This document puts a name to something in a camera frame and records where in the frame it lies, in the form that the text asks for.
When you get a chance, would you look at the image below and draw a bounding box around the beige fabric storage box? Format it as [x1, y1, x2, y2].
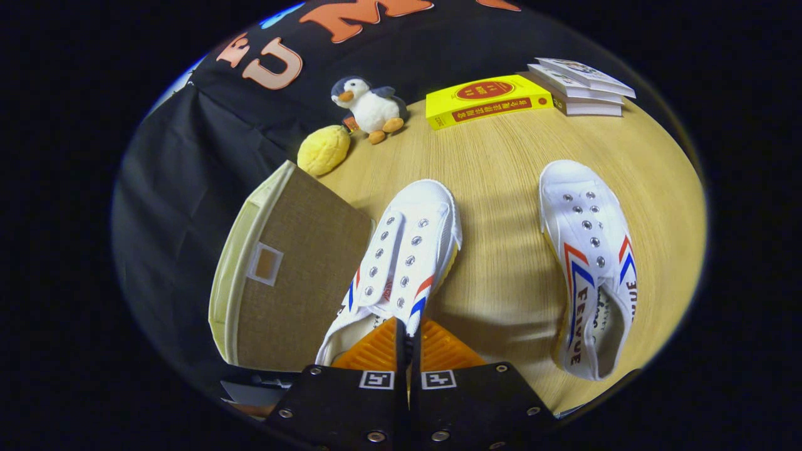
[208, 160, 377, 371]

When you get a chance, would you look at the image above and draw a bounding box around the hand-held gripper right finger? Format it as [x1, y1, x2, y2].
[410, 318, 558, 451]

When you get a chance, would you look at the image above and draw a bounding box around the yellow bun plush toy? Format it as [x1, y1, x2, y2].
[297, 125, 352, 177]

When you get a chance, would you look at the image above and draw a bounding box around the illustrated white book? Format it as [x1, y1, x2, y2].
[534, 58, 637, 100]

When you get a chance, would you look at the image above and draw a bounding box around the yellow book with red label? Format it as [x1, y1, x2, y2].
[425, 75, 555, 131]

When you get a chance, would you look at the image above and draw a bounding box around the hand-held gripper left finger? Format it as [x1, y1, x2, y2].
[263, 316, 408, 451]

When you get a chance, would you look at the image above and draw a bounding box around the white striped canvas shoe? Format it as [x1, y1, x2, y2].
[539, 160, 638, 381]
[315, 179, 463, 367]

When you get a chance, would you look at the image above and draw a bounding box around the thin white book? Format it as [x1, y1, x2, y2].
[528, 64, 625, 105]

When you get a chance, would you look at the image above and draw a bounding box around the penguin plush toy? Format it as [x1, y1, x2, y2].
[331, 76, 408, 145]

